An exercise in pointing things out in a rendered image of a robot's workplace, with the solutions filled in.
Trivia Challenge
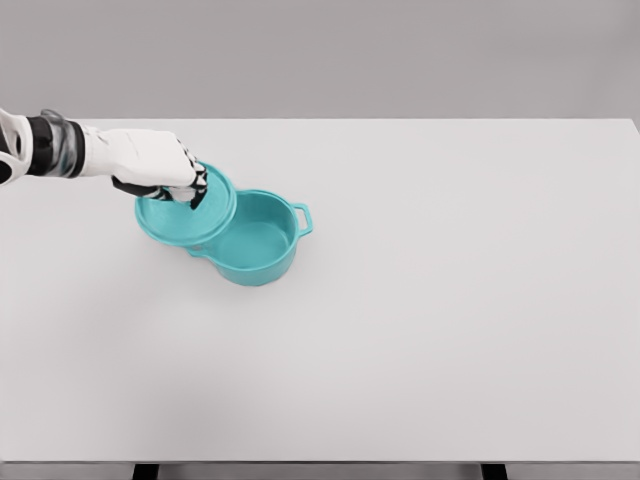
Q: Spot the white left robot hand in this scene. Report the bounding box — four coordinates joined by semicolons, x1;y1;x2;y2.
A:
110;129;209;211

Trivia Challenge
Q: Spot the teal pot lid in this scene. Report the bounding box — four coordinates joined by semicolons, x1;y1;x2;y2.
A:
134;162;238;248

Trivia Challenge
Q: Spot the teal pot with handles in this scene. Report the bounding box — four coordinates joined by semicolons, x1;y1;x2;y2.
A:
187;188;315;288

